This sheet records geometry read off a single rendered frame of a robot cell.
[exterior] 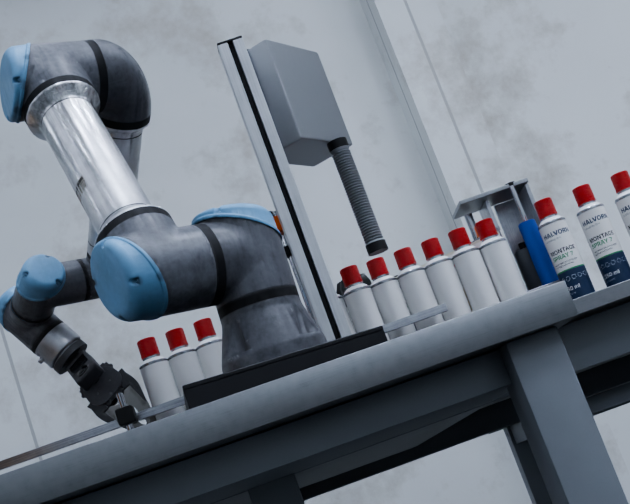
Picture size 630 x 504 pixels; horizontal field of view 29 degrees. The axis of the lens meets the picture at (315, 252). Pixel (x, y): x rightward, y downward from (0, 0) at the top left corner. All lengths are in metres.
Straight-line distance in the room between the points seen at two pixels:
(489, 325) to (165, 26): 5.25
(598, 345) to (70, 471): 0.69
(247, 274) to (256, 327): 0.08
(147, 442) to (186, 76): 5.15
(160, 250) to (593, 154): 4.99
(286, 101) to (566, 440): 0.96
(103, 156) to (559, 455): 0.80
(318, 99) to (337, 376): 0.98
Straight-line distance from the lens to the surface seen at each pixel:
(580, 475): 1.29
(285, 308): 1.64
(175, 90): 6.27
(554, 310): 1.28
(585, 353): 1.55
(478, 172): 5.99
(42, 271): 2.08
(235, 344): 1.64
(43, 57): 1.88
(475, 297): 2.14
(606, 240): 2.20
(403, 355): 1.24
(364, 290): 2.12
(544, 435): 1.28
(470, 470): 5.95
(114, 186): 1.70
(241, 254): 1.64
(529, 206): 2.30
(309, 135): 2.05
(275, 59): 2.08
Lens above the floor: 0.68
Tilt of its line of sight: 12 degrees up
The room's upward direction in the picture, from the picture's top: 20 degrees counter-clockwise
